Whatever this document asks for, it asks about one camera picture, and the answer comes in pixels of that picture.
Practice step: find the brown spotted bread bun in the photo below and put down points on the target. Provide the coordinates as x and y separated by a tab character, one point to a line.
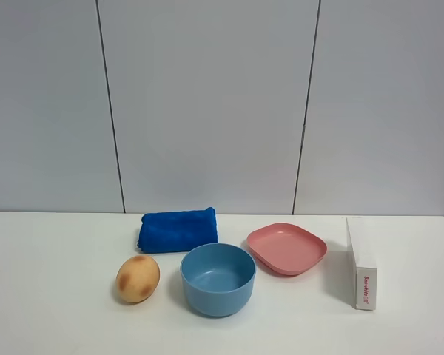
137	279

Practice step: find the blue folded towel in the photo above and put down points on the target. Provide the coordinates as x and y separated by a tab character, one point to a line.
170	232

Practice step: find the blue plastic bowl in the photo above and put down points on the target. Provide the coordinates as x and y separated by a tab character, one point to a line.
218	279

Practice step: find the white long carton box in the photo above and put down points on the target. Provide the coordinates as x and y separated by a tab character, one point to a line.
363	265

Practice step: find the pink square plate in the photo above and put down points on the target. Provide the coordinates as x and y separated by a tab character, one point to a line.
286	249

